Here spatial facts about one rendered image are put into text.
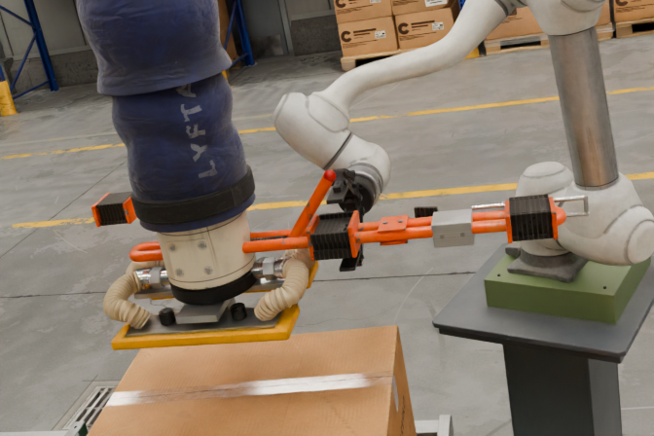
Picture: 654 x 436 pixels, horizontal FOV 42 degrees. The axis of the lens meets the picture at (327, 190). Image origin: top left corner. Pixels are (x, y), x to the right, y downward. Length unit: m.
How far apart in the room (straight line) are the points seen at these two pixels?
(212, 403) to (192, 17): 0.77
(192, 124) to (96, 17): 0.23
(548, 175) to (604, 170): 0.21
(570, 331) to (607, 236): 0.28
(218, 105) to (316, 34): 8.70
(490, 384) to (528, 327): 1.16
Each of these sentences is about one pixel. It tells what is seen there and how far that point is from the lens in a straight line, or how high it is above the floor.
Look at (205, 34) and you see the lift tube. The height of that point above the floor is 1.67.
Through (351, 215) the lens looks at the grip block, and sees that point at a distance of 1.57.
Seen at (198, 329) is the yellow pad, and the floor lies 1.16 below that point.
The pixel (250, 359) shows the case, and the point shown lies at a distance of 1.85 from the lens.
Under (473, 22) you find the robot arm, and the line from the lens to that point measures 1.91.
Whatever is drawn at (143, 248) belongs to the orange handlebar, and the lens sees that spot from 1.68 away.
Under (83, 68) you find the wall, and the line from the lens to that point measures 11.41.
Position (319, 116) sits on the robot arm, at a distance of 1.78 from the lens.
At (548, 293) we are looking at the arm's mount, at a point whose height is 0.81.
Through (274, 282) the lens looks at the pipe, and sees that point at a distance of 1.60.
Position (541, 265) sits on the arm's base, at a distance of 2.23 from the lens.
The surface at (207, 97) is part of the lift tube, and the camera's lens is 1.46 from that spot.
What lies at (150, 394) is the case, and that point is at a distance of 1.83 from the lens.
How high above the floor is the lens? 1.86
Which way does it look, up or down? 20 degrees down
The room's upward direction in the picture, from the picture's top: 11 degrees counter-clockwise
